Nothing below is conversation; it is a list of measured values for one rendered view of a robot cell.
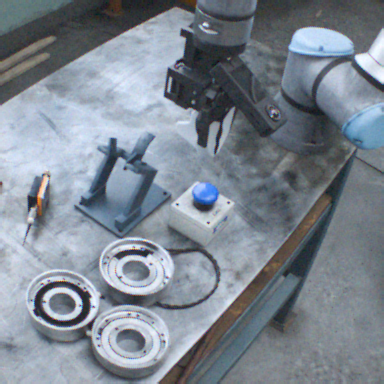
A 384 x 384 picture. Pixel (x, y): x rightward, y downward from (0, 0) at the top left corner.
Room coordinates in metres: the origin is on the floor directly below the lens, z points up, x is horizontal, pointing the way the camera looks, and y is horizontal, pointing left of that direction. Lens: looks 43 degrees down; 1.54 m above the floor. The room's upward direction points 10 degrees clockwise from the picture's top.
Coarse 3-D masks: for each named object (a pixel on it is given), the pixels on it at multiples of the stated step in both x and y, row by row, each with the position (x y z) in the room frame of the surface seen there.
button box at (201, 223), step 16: (176, 208) 0.70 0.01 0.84; (192, 208) 0.71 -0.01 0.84; (208, 208) 0.71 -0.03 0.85; (224, 208) 0.72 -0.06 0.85; (176, 224) 0.70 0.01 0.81; (192, 224) 0.68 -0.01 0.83; (208, 224) 0.68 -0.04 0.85; (224, 224) 0.72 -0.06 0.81; (192, 240) 0.68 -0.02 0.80; (208, 240) 0.68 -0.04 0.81
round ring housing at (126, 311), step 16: (96, 320) 0.47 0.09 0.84; (112, 320) 0.48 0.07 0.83; (144, 320) 0.49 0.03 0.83; (160, 320) 0.49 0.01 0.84; (96, 336) 0.45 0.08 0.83; (112, 336) 0.45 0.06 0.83; (128, 336) 0.47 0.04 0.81; (144, 336) 0.47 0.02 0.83; (160, 336) 0.47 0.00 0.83; (96, 352) 0.42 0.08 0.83; (128, 352) 0.43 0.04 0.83; (144, 352) 0.44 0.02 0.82; (160, 352) 0.44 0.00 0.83; (112, 368) 0.40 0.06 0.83; (128, 368) 0.40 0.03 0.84; (144, 368) 0.41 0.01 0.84
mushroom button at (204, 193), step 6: (198, 186) 0.72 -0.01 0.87; (204, 186) 0.72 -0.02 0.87; (210, 186) 0.73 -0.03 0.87; (192, 192) 0.71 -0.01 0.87; (198, 192) 0.71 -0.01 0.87; (204, 192) 0.71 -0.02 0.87; (210, 192) 0.71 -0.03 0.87; (216, 192) 0.72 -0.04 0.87; (198, 198) 0.70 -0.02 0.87; (204, 198) 0.70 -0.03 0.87; (210, 198) 0.70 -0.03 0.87; (216, 198) 0.71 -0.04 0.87
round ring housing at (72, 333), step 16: (48, 272) 0.53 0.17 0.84; (64, 272) 0.54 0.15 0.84; (32, 288) 0.50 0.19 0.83; (64, 288) 0.52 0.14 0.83; (32, 304) 0.48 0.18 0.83; (48, 304) 0.48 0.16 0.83; (80, 304) 0.50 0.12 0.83; (96, 304) 0.50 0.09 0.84; (32, 320) 0.45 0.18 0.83; (48, 336) 0.44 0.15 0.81; (64, 336) 0.44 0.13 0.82; (80, 336) 0.45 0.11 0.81
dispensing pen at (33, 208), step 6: (42, 174) 0.74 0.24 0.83; (48, 174) 0.74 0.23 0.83; (36, 180) 0.70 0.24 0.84; (42, 180) 0.71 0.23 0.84; (36, 186) 0.69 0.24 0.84; (30, 192) 0.68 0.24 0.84; (36, 192) 0.68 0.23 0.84; (30, 198) 0.67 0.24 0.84; (36, 198) 0.67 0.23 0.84; (30, 204) 0.67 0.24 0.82; (36, 204) 0.67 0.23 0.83; (30, 210) 0.66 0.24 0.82; (36, 210) 0.66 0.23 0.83; (30, 216) 0.64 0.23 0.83; (30, 222) 0.63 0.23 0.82; (30, 228) 0.62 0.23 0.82; (24, 240) 0.59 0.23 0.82
